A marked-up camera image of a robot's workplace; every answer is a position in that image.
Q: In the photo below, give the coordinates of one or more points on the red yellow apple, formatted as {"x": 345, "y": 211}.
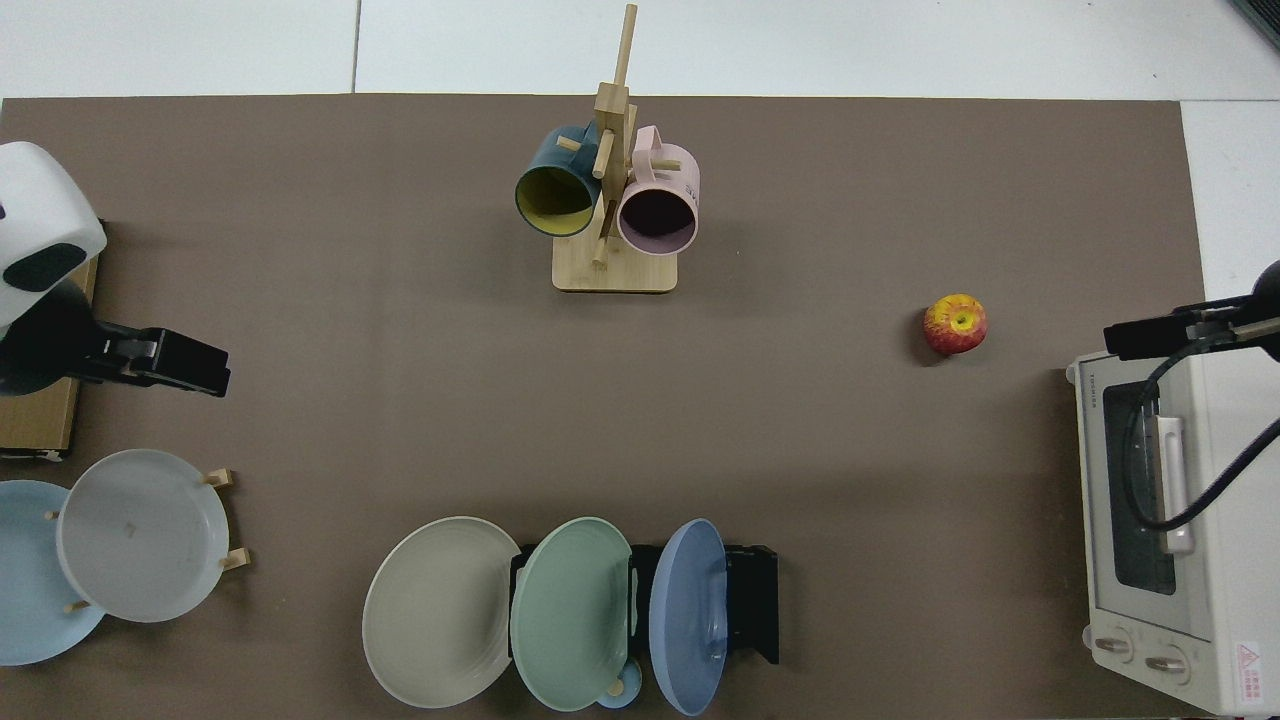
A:
{"x": 955, "y": 325}

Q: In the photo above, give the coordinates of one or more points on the wooden cup stand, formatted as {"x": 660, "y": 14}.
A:
{"x": 615, "y": 270}

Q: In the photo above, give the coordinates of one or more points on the green plate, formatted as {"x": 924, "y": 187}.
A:
{"x": 570, "y": 615}

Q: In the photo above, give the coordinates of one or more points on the black dish rack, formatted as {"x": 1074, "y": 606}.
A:
{"x": 752, "y": 600}

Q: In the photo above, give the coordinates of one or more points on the brown table cloth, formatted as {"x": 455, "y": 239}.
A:
{"x": 850, "y": 480}

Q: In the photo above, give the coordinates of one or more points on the small blue round thing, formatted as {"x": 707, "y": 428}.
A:
{"x": 625, "y": 692}

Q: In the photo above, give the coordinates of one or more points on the pale toaster oven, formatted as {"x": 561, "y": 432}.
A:
{"x": 1235, "y": 560}

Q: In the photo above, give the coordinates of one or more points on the wooden peg plate rack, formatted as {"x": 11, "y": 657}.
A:
{"x": 218, "y": 478}

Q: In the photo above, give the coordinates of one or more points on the grey plate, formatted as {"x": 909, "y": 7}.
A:
{"x": 140, "y": 535}

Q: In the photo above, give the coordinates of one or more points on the silver oven knob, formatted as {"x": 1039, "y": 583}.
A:
{"x": 1166, "y": 668}
{"x": 1113, "y": 646}

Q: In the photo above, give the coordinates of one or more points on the pink cup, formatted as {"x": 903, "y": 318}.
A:
{"x": 670, "y": 170}

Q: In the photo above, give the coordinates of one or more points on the cream plate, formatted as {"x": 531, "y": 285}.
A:
{"x": 435, "y": 610}

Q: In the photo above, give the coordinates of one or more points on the light blue plate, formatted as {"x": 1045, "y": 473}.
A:
{"x": 28, "y": 580}

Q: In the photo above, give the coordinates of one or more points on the red warning sticker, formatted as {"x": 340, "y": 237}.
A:
{"x": 1248, "y": 670}

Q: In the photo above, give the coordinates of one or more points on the dark teal cup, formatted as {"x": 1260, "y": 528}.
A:
{"x": 545, "y": 165}

